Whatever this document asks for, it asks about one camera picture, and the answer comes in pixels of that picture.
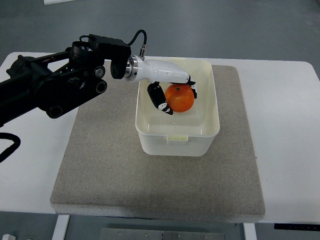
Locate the white plastic box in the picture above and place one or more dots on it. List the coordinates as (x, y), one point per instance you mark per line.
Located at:
(182, 134)

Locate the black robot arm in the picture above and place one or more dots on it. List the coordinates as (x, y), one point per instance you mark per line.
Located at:
(60, 82)

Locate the white table leg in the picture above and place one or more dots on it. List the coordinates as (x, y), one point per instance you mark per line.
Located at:
(249, 231)
(61, 226)

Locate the grey metal base plate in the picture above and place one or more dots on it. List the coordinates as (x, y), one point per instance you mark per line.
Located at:
(144, 234)

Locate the white table leg left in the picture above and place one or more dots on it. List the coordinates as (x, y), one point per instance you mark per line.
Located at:
(61, 226)

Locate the small white floor object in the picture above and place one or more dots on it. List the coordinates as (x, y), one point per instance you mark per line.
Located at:
(8, 237)

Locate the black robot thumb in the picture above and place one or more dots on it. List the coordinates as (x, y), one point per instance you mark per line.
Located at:
(158, 98)

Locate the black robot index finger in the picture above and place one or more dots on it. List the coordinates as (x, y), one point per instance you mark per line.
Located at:
(193, 85)

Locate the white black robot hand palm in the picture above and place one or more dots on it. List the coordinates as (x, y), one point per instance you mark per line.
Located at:
(139, 69)

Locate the white object at top edge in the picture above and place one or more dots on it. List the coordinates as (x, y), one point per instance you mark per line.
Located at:
(51, 2)

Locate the white table leg right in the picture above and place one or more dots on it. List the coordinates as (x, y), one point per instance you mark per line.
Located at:
(249, 231)

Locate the orange fruit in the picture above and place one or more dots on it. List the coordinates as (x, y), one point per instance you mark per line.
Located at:
(179, 97)

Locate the black control panel strip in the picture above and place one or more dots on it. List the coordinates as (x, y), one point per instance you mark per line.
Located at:
(297, 227)

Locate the grey felt mat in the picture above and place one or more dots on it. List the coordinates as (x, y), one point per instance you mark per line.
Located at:
(124, 158)

